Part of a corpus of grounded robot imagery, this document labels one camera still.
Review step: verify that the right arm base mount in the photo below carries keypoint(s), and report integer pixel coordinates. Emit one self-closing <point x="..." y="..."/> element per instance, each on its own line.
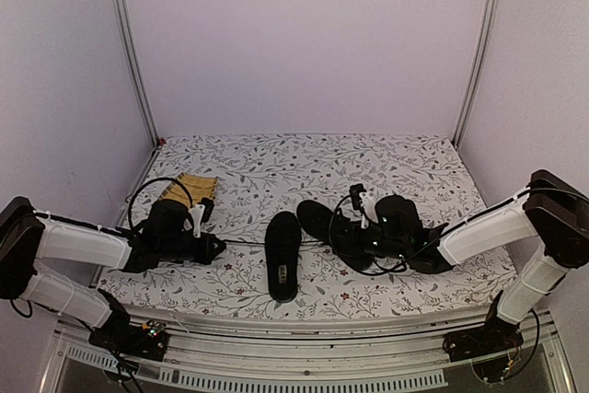
<point x="493" y="336"/>

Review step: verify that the black shoe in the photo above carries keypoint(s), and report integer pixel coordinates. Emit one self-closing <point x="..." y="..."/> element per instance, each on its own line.
<point x="282" y="242"/>

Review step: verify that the left aluminium frame post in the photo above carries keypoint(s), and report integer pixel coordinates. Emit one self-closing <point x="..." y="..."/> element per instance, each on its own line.
<point x="125" y="27"/>

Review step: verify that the red-soled shoe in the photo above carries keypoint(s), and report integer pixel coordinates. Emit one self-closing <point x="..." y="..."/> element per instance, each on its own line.
<point x="319" y="222"/>

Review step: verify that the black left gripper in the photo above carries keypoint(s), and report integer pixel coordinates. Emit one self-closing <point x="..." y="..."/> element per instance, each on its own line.
<point x="207" y="255"/>

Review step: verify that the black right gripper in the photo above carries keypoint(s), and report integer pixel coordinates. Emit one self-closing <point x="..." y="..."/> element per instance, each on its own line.
<point x="352" y="243"/>

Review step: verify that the aluminium frame post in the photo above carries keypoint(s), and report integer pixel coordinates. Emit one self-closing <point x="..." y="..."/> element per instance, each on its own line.
<point x="468" y="102"/>
<point x="125" y="27"/>

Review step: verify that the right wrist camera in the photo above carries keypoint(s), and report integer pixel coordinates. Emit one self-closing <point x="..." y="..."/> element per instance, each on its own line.
<point x="364" y="202"/>

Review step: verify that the floral tablecloth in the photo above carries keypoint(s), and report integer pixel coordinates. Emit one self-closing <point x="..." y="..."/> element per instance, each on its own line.
<point x="260" y="175"/>

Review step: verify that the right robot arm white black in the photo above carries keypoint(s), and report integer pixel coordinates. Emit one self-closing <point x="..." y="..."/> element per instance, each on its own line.
<point x="546" y="208"/>

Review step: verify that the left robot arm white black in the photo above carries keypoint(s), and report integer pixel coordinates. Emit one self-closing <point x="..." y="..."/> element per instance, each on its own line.
<point x="170" y="233"/>

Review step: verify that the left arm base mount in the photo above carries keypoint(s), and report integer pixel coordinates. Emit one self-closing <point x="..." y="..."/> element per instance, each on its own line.
<point x="147" y="341"/>

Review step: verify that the right aluminium frame post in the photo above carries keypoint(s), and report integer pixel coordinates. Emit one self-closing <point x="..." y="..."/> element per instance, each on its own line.
<point x="468" y="102"/>

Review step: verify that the woven bamboo tray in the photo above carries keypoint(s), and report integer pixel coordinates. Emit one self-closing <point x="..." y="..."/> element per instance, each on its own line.
<point x="198" y="187"/>

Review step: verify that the front aluminium rail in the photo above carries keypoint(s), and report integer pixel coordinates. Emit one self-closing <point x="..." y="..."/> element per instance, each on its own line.
<point x="404" y="354"/>

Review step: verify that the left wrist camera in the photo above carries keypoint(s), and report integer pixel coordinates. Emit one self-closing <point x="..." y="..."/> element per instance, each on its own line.
<point x="198" y="214"/>

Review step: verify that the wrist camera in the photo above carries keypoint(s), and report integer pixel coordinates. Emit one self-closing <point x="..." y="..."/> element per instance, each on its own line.
<point x="198" y="214"/>
<point x="364" y="202"/>

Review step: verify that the black shoelace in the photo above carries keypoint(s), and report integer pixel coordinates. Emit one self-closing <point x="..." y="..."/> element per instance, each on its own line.
<point x="262" y="244"/>

